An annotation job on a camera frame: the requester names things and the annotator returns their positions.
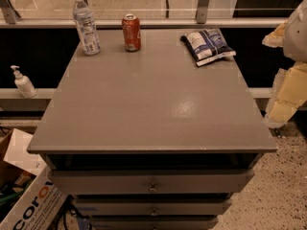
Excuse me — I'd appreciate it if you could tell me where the top drawer knob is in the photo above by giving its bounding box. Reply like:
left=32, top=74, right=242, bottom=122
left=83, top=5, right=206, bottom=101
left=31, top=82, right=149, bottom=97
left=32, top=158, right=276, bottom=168
left=149, top=183, right=158, bottom=194

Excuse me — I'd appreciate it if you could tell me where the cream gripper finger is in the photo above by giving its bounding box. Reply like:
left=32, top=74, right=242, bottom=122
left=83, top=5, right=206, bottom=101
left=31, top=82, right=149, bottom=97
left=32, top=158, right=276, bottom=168
left=264, top=62, right=307, bottom=128
left=262, top=22, right=287, bottom=48

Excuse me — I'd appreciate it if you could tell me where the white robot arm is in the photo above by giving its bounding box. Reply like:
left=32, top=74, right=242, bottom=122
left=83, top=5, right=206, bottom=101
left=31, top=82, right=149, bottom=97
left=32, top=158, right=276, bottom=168
left=262, top=0, right=307, bottom=128

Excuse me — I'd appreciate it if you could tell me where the blue white snack bag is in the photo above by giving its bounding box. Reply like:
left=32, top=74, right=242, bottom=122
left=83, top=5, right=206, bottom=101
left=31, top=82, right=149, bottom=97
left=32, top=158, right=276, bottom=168
left=180, top=29, right=236, bottom=67

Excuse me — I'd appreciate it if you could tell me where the drawer knob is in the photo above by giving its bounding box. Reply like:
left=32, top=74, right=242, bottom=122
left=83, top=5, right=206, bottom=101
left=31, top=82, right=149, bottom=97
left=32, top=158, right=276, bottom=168
left=149, top=183, right=158, bottom=194
left=150, top=210, right=158, bottom=217

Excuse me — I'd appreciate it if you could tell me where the grey drawer cabinet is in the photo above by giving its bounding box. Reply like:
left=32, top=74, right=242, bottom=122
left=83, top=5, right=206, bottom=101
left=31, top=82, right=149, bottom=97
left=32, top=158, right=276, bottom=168
left=29, top=30, right=276, bottom=230

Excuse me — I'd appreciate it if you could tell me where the clear blue plastic water bottle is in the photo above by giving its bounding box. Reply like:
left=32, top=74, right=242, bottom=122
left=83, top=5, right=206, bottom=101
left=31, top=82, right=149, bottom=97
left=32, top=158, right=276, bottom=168
left=73, top=0, right=101, bottom=56

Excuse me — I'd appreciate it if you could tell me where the white cardboard box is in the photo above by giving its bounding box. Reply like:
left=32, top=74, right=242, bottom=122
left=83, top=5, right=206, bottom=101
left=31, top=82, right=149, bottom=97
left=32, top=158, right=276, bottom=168
left=0, top=128, right=66, bottom=230

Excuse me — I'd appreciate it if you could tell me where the white pump dispenser bottle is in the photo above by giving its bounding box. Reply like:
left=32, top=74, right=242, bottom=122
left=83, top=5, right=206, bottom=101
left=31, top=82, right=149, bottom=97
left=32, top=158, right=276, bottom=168
left=11, top=65, right=36, bottom=98

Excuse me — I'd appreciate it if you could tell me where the red soda can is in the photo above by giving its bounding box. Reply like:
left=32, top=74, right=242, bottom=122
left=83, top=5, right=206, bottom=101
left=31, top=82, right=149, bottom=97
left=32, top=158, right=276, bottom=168
left=122, top=13, right=141, bottom=52

